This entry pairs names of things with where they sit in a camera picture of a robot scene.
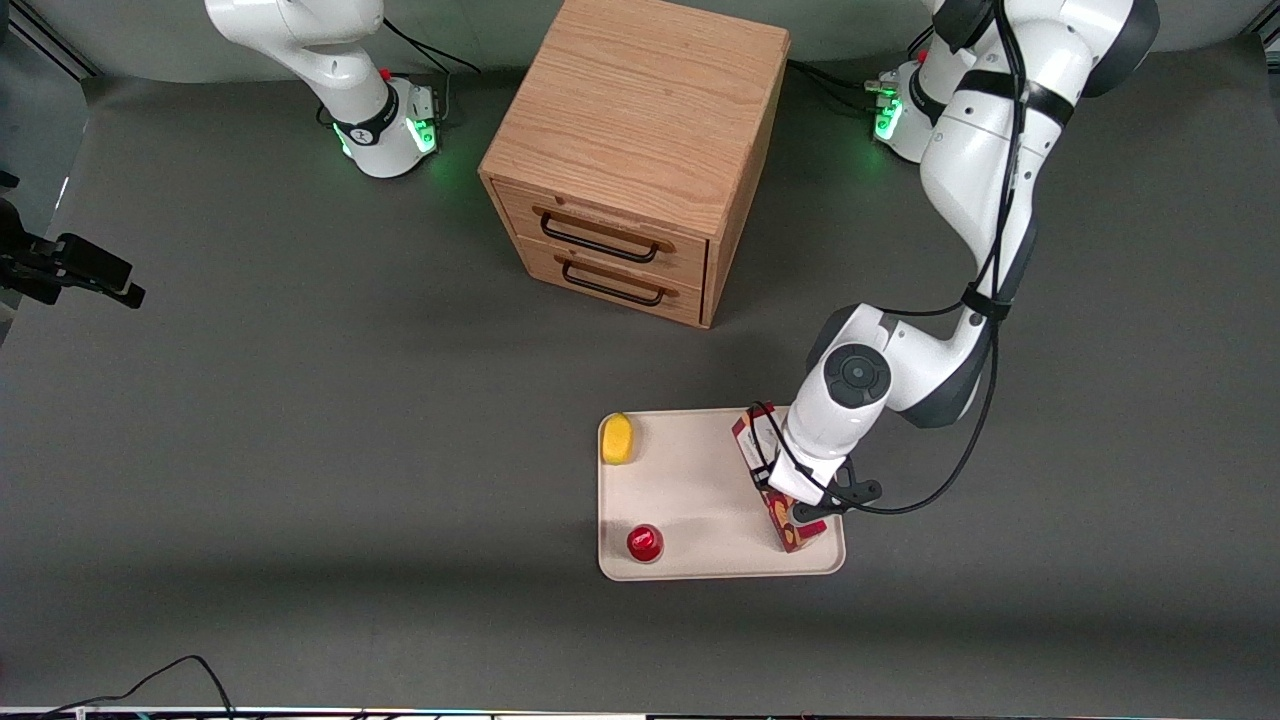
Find black cables at arm base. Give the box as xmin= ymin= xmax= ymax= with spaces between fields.
xmin=787 ymin=58 xmax=887 ymax=113
xmin=383 ymin=17 xmax=482 ymax=77

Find wooden drawer cabinet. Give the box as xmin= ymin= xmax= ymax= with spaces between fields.
xmin=478 ymin=0 xmax=791 ymax=329

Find red cookie box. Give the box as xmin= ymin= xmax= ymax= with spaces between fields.
xmin=732 ymin=404 xmax=830 ymax=554

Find white rectangular tray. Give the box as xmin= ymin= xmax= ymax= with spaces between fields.
xmin=597 ymin=408 xmax=847 ymax=582

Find black cables at left arm base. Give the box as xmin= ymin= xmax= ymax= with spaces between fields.
xmin=787 ymin=58 xmax=887 ymax=113

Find aluminium rail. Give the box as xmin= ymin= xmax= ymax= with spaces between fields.
xmin=8 ymin=0 xmax=101 ymax=81

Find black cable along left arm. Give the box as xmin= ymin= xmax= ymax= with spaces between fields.
xmin=838 ymin=0 xmax=1033 ymax=517

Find black cables at right arm base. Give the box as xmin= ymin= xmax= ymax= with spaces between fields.
xmin=383 ymin=17 xmax=482 ymax=77

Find yellow lemon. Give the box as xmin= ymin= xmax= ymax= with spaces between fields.
xmin=601 ymin=413 xmax=636 ymax=466

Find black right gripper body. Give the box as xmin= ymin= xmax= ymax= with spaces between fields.
xmin=0 ymin=200 xmax=67 ymax=306

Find black drawer handle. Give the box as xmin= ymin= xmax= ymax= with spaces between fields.
xmin=540 ymin=208 xmax=662 ymax=265
xmin=562 ymin=258 xmax=667 ymax=308

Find wooden drawer front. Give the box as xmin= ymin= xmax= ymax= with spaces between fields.
xmin=493 ymin=180 xmax=710 ymax=292
xmin=515 ymin=238 xmax=706 ymax=327

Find black loose cable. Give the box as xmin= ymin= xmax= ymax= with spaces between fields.
xmin=38 ymin=654 xmax=237 ymax=720

